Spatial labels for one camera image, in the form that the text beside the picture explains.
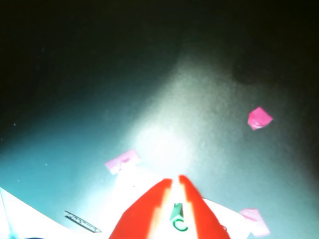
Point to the black patterned strip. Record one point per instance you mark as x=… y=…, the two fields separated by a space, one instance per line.
x=82 y=221

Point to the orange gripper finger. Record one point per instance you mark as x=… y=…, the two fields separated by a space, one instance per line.
x=203 y=219
x=139 y=216

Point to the white numbered grid paper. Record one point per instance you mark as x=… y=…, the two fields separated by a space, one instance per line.
x=139 y=186

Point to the green cube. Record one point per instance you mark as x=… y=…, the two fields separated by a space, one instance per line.
x=177 y=211

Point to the pale pink packet bottom right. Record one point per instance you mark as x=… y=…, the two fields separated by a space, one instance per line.
x=255 y=221

